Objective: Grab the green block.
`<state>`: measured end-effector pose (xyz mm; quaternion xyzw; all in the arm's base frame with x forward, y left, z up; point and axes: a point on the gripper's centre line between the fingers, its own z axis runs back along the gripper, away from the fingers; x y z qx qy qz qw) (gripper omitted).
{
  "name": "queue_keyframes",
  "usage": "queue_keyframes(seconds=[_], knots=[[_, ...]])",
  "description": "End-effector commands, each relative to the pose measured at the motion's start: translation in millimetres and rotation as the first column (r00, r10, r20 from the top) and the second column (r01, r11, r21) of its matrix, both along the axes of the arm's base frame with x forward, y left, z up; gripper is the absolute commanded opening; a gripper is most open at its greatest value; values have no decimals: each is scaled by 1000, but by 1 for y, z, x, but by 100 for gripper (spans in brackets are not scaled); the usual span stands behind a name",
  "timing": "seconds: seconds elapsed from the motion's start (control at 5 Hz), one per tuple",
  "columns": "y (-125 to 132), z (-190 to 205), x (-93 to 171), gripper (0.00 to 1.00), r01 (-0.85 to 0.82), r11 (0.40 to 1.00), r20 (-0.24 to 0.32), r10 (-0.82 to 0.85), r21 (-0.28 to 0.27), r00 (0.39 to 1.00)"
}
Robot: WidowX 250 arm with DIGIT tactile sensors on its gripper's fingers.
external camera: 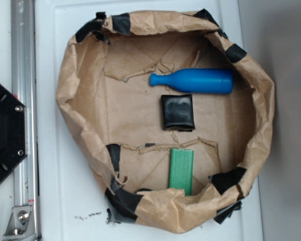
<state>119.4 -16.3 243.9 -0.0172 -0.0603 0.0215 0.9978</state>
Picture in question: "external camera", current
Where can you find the green rectangular block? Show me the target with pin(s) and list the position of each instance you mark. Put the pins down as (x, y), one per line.
(181, 170)

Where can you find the brown paper bag container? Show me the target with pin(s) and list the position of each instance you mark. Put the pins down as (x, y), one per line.
(115, 116)

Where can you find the black leather square pouch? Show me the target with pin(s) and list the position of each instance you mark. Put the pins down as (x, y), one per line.
(177, 113)

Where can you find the blue plastic bottle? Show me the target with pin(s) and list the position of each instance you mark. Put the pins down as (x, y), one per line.
(212, 81)

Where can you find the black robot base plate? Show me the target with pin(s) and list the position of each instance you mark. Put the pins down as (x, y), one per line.
(13, 147)

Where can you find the aluminium extrusion rail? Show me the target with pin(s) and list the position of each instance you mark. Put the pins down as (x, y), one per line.
(26, 177)

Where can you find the metal corner bracket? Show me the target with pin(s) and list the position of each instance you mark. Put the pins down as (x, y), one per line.
(21, 224)

